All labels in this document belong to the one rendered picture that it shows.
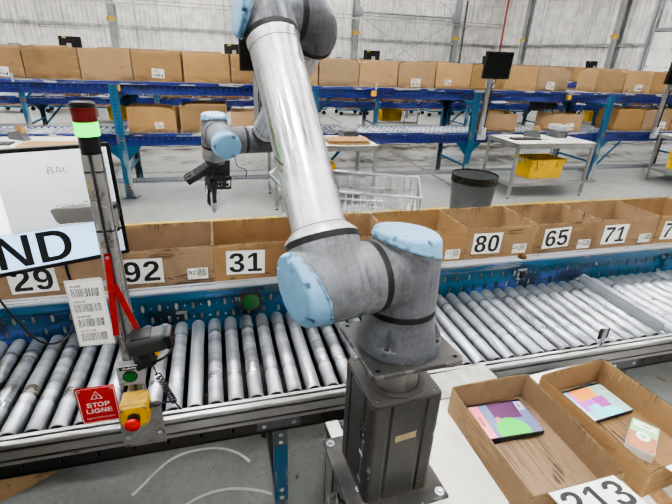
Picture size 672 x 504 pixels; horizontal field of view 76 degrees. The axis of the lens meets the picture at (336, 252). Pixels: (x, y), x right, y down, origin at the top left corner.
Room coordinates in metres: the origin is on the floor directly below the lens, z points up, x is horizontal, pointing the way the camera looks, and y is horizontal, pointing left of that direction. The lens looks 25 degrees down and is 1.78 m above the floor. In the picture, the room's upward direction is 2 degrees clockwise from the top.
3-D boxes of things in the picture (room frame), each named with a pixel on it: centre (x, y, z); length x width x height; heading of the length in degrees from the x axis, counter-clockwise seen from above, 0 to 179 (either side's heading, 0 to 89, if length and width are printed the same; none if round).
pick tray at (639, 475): (1.00, -0.89, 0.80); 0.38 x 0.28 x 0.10; 21
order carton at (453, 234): (2.00, -0.39, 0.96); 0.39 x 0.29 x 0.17; 106
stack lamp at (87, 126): (0.97, 0.56, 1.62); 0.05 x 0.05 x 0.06
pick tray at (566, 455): (0.91, -0.57, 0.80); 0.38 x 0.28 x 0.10; 17
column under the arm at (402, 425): (0.83, -0.15, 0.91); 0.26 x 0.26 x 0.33; 20
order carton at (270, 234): (1.78, 0.36, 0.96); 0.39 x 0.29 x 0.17; 106
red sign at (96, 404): (0.92, 0.62, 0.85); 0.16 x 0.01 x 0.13; 106
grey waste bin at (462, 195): (4.71, -1.50, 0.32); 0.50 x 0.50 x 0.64
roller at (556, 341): (1.66, -0.88, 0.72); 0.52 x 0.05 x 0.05; 16
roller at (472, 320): (1.59, -0.63, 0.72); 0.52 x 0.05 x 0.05; 16
